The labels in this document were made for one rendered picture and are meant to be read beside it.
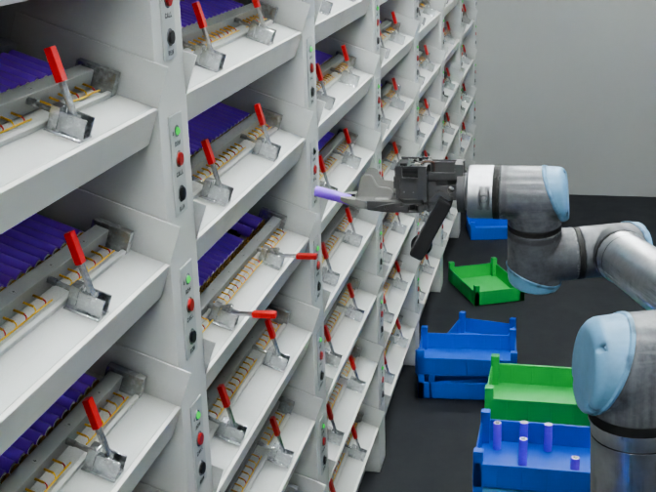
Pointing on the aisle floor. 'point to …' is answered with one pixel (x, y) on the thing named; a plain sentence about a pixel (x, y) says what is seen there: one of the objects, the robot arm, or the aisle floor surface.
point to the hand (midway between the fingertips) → (349, 200)
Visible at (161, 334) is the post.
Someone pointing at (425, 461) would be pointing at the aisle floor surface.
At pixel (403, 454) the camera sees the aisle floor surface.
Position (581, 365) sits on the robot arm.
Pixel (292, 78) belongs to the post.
